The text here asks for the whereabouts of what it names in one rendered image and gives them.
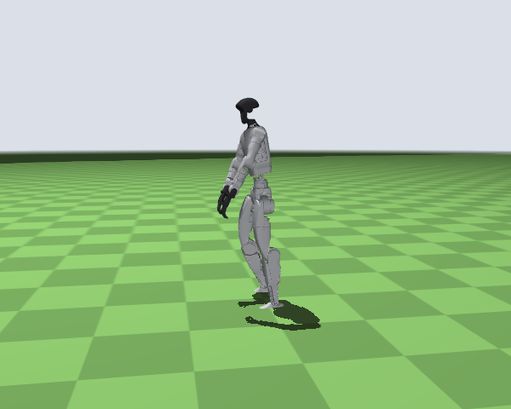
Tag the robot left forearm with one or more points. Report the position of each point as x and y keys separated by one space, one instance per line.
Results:
x=240 y=176

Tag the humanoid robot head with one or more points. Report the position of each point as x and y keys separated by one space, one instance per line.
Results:
x=244 y=106

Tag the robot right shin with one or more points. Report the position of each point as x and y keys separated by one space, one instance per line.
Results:
x=255 y=263

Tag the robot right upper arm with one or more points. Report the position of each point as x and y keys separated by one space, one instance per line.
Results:
x=239 y=155

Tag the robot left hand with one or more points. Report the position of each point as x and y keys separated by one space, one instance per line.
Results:
x=227 y=201

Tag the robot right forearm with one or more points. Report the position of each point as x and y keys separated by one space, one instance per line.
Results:
x=231 y=174

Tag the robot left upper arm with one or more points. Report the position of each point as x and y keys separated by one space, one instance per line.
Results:
x=257 y=137

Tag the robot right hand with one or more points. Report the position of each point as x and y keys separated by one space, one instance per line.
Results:
x=221 y=198

